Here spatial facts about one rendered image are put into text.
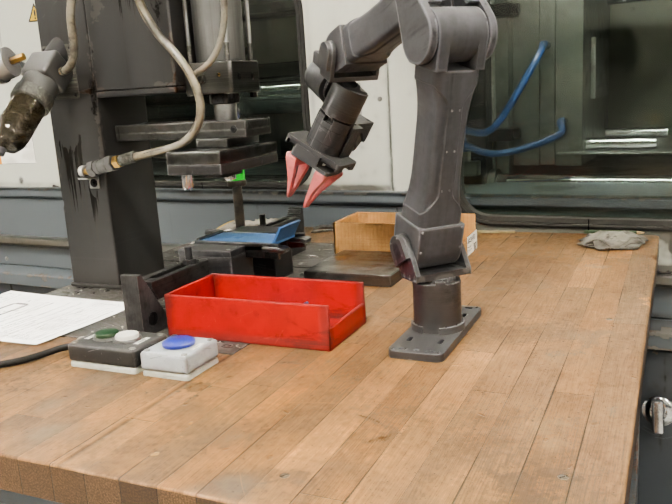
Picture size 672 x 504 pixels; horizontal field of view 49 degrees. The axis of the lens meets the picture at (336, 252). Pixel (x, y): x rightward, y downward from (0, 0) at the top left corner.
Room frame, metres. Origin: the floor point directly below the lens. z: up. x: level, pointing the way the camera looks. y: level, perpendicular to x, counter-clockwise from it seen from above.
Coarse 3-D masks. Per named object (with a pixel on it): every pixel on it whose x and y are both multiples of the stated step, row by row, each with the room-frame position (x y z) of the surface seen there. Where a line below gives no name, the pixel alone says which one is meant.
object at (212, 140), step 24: (216, 96) 1.22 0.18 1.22; (192, 120) 1.31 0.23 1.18; (216, 120) 1.23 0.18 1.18; (240, 120) 1.19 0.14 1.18; (264, 120) 1.24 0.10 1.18; (216, 144) 1.19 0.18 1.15; (240, 144) 1.22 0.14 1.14; (264, 144) 1.25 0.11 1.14; (168, 168) 1.17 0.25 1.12; (192, 168) 1.15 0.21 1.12; (216, 168) 1.13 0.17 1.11; (240, 168) 1.18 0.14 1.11
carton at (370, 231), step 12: (348, 216) 1.47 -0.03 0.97; (360, 216) 1.51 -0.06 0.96; (372, 216) 1.50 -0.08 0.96; (384, 216) 1.49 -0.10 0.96; (468, 216) 1.42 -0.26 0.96; (336, 228) 1.41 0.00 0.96; (348, 228) 1.40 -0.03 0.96; (360, 228) 1.39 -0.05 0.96; (372, 228) 1.38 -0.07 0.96; (384, 228) 1.37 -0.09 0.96; (468, 228) 1.42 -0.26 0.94; (336, 240) 1.41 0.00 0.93; (348, 240) 1.40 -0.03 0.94; (360, 240) 1.39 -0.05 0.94; (372, 240) 1.38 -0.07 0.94; (384, 240) 1.37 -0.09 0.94; (468, 240) 1.37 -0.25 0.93; (336, 252) 1.41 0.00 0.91; (468, 252) 1.36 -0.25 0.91
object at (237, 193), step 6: (240, 180) 1.52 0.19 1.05; (228, 186) 1.52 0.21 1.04; (234, 186) 1.51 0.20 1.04; (240, 186) 1.52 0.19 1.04; (234, 192) 1.52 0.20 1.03; (240, 192) 1.53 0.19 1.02; (234, 198) 1.53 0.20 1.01; (240, 198) 1.53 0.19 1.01; (234, 204) 1.53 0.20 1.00; (240, 204) 1.52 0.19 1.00; (234, 210) 1.53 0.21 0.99; (240, 210) 1.52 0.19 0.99; (240, 216) 1.52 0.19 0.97; (240, 222) 1.52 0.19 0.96
